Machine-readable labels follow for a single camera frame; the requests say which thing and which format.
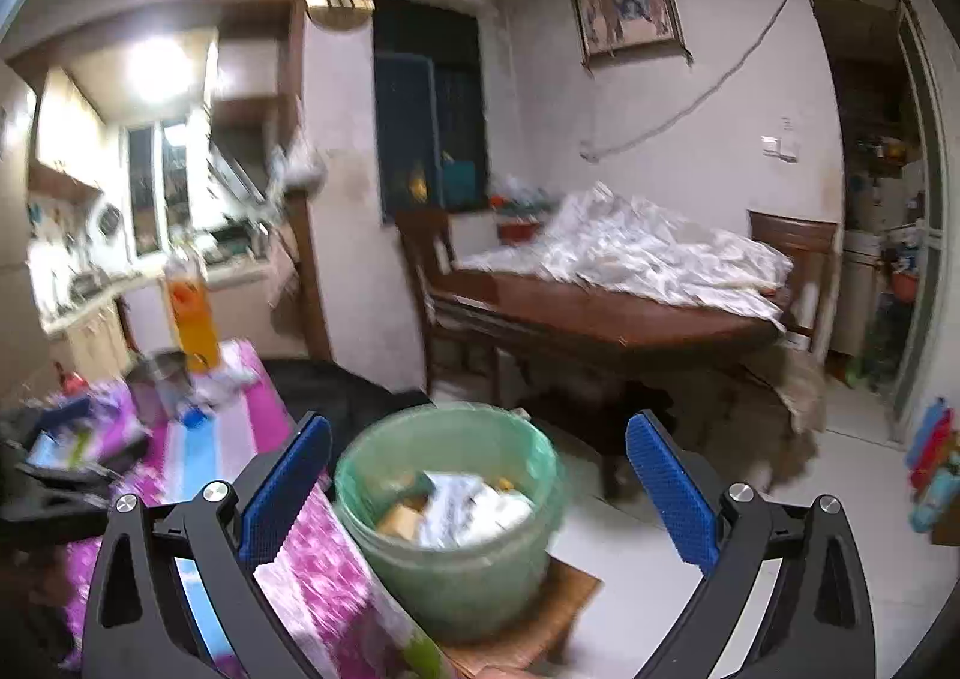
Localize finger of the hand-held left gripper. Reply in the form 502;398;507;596
15;435;151;492

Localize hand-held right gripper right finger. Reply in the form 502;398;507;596
626;411;877;679

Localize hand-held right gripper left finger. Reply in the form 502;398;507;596
81;413;333;679

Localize white plastic wrapper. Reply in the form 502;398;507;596
416;470;488;549

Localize green lined trash bin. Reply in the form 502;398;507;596
332;403;567;642

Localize person's left forearm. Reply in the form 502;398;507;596
0;553;76;679

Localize purple floral striped tablecloth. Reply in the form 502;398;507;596
60;338;451;679

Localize metal pot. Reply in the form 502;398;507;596
124;349;197;425

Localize grey glove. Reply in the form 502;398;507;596
195;356;260;410

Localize cream base kitchen cabinets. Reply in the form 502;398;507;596
45;300;140;380

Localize brown cardboard sheet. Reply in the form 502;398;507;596
442;559;605;672

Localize beige cloth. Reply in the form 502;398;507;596
739;345;826;436

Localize dark wooden table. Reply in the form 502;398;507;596
427;270;785;425

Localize orange juice bottle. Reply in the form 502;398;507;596
163;240;222;374

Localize hanging pink cloth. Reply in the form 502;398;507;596
266;236;301;309

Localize white plastic sheet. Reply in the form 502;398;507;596
457;182;794;331

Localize colourful plastic clutter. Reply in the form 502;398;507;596
904;398;960;545

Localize kitchen window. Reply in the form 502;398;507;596
124;116;196;256

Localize metal range hood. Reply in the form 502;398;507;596
206;139;267;208

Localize hanging clear plastic bag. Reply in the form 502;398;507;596
274;131;327;189

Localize square ceiling light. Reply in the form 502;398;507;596
127;38;192;103

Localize dark window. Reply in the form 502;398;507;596
373;0;492;224

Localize cream wall kitchen cabinets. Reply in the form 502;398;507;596
30;68;110;193

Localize white wall switch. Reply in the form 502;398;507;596
760;116;800;163

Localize white wall cable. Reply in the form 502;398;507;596
579;0;807;163

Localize framed wall picture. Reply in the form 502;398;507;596
570;0;687;69

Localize round gold wall clock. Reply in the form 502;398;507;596
306;0;374;31

